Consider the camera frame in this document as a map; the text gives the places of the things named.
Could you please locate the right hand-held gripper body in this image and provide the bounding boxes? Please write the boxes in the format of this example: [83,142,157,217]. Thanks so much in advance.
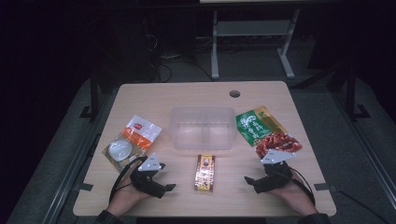
[254,148,296,194]

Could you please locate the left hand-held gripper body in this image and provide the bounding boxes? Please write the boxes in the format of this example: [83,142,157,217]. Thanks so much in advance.
[130,152,166,200]

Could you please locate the small yellow red snack packet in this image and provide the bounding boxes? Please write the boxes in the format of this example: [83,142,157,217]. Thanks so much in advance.
[193,153,217,193]

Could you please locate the green sauce packet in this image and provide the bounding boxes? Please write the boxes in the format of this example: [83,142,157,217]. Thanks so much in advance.
[235,105,304,160]

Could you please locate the clear plastic container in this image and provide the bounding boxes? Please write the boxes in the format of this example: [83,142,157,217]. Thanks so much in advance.
[167,105,237,151]

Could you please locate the person's left hand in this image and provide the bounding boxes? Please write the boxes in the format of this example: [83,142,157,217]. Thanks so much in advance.
[106,172,151,217]

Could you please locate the person's right hand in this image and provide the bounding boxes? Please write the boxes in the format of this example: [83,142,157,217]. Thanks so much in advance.
[269,174,319,217]

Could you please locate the orange white clear packet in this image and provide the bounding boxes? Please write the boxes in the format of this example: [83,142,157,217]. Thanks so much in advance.
[102,114,163,174]

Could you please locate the dark tape strip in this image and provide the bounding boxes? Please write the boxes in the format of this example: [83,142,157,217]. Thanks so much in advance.
[313,182,338,192]
[72,182,94,192]

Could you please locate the black metal stand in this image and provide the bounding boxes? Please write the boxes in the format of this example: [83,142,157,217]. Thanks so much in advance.
[345,64,372,122]
[78,68,101,121]

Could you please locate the thin black floor cable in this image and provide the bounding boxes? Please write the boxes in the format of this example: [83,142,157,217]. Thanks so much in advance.
[336,189,391,224]

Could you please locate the black floor cables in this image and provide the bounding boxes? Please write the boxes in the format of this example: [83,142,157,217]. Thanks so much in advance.
[146,34,216,84]

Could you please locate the grey metal desk frame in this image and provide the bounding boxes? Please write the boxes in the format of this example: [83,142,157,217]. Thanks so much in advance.
[210,8,302,80]

